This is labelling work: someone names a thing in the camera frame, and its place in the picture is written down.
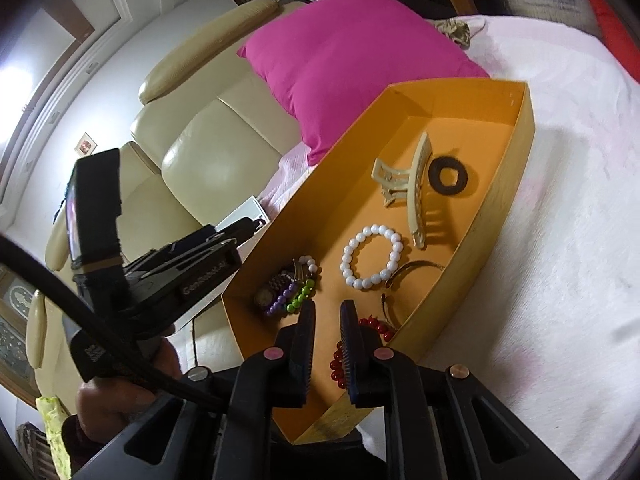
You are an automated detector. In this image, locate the multicolour bead bracelet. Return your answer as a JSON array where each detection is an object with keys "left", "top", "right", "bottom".
[{"left": 285, "top": 254, "right": 321, "bottom": 314}]

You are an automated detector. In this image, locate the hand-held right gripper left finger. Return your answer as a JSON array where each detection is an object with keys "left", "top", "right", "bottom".
[{"left": 72, "top": 301, "right": 318, "bottom": 480}]

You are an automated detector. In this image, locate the metal wristwatch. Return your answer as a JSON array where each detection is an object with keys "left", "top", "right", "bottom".
[{"left": 253, "top": 269, "right": 301, "bottom": 311}]

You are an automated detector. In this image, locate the white flat box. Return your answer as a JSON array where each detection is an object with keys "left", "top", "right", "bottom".
[{"left": 215, "top": 195, "right": 271, "bottom": 242}]

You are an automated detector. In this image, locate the person's left forearm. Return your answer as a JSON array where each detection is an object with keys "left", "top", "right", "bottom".
[{"left": 60, "top": 414, "right": 102, "bottom": 467}]

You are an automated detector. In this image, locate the black cable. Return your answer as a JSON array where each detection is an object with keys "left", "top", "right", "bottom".
[{"left": 0, "top": 233, "right": 227, "bottom": 409}]

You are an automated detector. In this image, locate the silver metal bangle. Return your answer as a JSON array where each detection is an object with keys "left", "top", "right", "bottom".
[{"left": 382, "top": 259, "right": 446, "bottom": 292}]

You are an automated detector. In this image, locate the thin dark bangle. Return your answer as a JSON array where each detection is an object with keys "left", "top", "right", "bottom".
[{"left": 379, "top": 292, "right": 401, "bottom": 331}]

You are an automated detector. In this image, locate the large red cushion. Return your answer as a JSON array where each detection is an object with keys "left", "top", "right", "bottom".
[{"left": 582, "top": 0, "right": 640, "bottom": 82}]

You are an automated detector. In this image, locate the orange cardboard box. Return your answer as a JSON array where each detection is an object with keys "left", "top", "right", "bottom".
[{"left": 221, "top": 79, "right": 537, "bottom": 446}]

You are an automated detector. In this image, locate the red bead bracelet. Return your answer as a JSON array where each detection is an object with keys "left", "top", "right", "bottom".
[{"left": 328, "top": 314, "right": 399, "bottom": 391}]

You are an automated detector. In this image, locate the person's left hand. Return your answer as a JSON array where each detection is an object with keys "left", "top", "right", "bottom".
[{"left": 74, "top": 336, "right": 184, "bottom": 442}]

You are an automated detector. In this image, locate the cream leather sofa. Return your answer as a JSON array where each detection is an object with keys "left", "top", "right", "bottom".
[{"left": 25, "top": 0, "right": 312, "bottom": 402}]

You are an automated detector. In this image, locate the yellow-green cloth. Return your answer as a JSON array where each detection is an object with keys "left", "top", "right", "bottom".
[{"left": 34, "top": 395, "right": 74, "bottom": 477}]

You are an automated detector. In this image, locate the purple bead bracelet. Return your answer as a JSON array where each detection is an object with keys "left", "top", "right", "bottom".
[{"left": 262, "top": 282, "right": 301, "bottom": 317}]

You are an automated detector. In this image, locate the beige claw hair clip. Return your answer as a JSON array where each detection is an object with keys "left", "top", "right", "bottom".
[{"left": 371, "top": 132, "right": 434, "bottom": 250}]

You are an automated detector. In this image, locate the black hair tie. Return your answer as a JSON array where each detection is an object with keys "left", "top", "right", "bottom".
[{"left": 428, "top": 156, "right": 478, "bottom": 195}]

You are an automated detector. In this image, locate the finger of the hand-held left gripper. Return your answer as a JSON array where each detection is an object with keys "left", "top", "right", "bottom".
[{"left": 150, "top": 216, "right": 262, "bottom": 267}]

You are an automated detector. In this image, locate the white bead bracelet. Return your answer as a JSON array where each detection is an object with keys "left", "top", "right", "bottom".
[{"left": 341, "top": 225, "right": 404, "bottom": 291}]

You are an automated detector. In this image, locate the patterned beige cloth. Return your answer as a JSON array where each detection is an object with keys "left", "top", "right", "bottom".
[{"left": 432, "top": 15, "right": 486, "bottom": 51}]

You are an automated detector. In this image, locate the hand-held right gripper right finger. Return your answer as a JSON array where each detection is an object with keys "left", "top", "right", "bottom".
[{"left": 339, "top": 300, "right": 582, "bottom": 480}]

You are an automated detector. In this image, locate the framed wall decoration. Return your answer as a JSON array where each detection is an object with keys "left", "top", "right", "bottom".
[{"left": 0, "top": 264, "right": 42, "bottom": 397}]

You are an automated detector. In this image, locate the pink cushion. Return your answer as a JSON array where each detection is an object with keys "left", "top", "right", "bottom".
[{"left": 236, "top": 0, "right": 491, "bottom": 167}]

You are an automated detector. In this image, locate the white textured blanket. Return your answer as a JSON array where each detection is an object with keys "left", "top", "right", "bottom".
[{"left": 190, "top": 12, "right": 640, "bottom": 480}]

